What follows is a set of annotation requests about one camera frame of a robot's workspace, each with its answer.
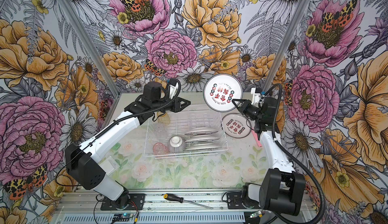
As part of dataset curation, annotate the yellow handled screwdriver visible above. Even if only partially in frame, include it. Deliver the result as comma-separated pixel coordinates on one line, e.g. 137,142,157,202
163,193,213,209

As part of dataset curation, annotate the aluminium corner post left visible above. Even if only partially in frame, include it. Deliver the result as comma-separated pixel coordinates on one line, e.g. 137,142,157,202
57,0,120,98

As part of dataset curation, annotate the small green circuit board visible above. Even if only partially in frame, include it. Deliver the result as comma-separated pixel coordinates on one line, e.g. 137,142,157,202
112,213,133,223

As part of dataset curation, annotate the pink glass cup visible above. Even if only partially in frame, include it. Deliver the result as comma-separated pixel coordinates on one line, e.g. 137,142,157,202
153,142,169,156

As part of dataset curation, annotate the white wire dish rack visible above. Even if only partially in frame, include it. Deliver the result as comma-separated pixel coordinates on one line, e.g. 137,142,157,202
144,105,228,158

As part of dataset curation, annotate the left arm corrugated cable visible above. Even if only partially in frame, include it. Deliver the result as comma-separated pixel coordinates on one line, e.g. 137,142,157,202
90,78,182,143

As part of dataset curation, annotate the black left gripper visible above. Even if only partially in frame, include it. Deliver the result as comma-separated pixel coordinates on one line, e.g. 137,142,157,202
153,95,191,112

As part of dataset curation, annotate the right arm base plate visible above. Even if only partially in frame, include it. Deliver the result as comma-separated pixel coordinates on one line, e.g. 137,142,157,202
222,191,259,210

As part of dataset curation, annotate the white plate upper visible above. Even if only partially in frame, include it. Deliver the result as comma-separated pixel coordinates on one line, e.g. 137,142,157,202
185,127,218,136

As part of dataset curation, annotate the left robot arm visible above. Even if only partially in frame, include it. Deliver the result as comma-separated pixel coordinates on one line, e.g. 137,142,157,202
65,79,190,209

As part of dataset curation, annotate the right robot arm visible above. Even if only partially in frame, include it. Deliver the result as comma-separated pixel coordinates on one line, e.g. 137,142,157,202
232,97,305,216

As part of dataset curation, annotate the plate with red characters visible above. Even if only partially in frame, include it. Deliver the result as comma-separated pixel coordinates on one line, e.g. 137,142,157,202
222,113,251,139

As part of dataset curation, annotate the aluminium corner post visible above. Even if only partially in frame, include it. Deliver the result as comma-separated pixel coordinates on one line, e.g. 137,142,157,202
57,0,120,98
263,0,311,92

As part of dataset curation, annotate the aluminium corner post right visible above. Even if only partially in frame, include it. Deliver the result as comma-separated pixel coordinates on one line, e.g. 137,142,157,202
263,0,311,92

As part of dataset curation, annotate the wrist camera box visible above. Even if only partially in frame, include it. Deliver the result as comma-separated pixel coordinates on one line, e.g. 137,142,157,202
251,88,264,106
169,82,179,100

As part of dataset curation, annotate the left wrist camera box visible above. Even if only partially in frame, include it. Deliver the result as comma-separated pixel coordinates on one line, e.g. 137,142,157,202
169,82,179,100

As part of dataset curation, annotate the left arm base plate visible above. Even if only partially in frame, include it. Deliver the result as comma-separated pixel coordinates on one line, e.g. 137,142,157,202
100,194,146,211

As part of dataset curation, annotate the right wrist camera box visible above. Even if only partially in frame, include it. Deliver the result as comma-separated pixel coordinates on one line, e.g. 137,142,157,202
251,88,264,106

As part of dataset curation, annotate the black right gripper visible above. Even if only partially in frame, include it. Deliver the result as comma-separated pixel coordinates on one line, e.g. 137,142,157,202
232,99,264,121

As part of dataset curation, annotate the pink silicone utensil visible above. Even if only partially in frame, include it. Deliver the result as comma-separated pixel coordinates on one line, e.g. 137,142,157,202
251,130,262,147

